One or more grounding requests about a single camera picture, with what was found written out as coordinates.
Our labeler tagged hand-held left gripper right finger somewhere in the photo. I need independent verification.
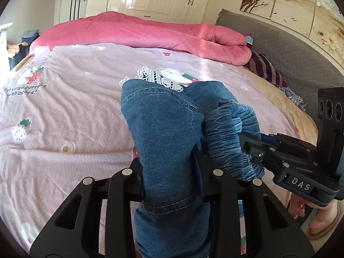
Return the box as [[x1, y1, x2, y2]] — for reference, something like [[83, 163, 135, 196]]
[[192, 146, 315, 258]]

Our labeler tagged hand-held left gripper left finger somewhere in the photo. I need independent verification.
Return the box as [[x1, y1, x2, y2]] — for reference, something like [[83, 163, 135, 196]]
[[31, 157, 146, 258]]

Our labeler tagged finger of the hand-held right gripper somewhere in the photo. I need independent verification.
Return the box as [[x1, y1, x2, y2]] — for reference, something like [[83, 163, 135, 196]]
[[240, 134, 281, 168], [259, 133, 282, 149]]

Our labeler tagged blue denim pants white lace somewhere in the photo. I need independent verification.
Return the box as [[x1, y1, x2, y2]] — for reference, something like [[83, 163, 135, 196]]
[[119, 66, 266, 258]]

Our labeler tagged person's right hand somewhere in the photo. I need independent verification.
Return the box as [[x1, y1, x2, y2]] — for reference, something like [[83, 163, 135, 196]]
[[289, 196, 307, 220]]

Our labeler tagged blue floral cloth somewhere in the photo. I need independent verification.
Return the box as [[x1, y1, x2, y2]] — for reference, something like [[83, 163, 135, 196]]
[[279, 86, 307, 112]]

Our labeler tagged yellow blanket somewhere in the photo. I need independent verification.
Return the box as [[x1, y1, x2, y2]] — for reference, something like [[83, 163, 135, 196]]
[[238, 66, 319, 146]]

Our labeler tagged purple striped pillow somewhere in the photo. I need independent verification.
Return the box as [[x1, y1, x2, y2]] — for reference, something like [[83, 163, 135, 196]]
[[243, 51, 288, 88]]

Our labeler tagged grey quilted headboard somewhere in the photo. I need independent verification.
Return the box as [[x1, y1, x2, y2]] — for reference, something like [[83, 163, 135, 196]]
[[215, 9, 344, 124]]

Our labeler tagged pink strawberry print bed sheet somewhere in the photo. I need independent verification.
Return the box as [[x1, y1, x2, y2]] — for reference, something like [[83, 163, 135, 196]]
[[0, 42, 318, 256]]

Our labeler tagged pink quilt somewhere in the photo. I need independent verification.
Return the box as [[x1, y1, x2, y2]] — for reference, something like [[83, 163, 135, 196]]
[[29, 11, 252, 66]]

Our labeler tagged brown plush toy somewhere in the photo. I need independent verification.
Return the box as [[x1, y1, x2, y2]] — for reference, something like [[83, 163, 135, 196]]
[[7, 43, 23, 58]]

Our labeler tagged stack of folded clothes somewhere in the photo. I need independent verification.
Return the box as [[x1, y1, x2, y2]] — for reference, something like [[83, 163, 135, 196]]
[[21, 29, 41, 45]]

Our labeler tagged white panelled door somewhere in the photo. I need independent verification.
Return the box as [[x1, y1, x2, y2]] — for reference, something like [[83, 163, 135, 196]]
[[54, 0, 90, 26]]

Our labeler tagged white dresser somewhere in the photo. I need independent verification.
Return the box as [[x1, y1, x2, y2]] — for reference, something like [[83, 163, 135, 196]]
[[0, 23, 14, 60]]

